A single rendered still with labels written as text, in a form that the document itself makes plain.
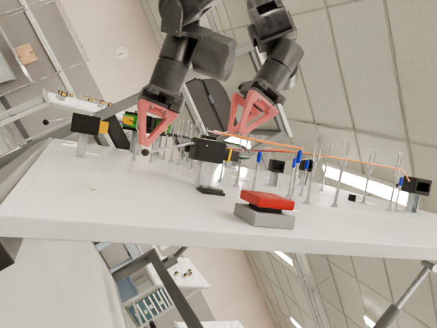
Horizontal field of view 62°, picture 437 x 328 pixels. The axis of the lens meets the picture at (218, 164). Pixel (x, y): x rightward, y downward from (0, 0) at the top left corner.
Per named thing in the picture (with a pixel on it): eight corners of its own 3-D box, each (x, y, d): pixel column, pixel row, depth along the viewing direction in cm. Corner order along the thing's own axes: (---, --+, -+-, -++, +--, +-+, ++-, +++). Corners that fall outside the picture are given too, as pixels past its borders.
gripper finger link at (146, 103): (157, 150, 69) (174, 104, 69) (164, 153, 63) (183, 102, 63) (123, 138, 67) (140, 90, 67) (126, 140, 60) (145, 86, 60)
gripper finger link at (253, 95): (243, 142, 73) (268, 103, 74) (259, 144, 66) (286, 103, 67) (217, 122, 70) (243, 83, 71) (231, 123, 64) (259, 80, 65)
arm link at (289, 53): (281, 29, 69) (307, 42, 68) (281, 47, 76) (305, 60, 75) (262, 58, 69) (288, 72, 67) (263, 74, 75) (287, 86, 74)
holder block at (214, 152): (188, 157, 69) (191, 136, 69) (215, 162, 71) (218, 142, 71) (194, 159, 65) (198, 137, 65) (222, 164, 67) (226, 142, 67)
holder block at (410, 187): (400, 207, 100) (406, 176, 99) (426, 216, 89) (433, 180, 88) (384, 205, 100) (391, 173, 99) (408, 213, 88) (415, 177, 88)
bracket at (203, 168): (191, 184, 70) (196, 159, 70) (203, 185, 71) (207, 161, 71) (198, 188, 66) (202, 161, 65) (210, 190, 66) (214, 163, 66)
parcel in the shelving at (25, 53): (12, 47, 632) (28, 41, 640) (14, 49, 668) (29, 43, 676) (23, 66, 644) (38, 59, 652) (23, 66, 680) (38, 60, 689)
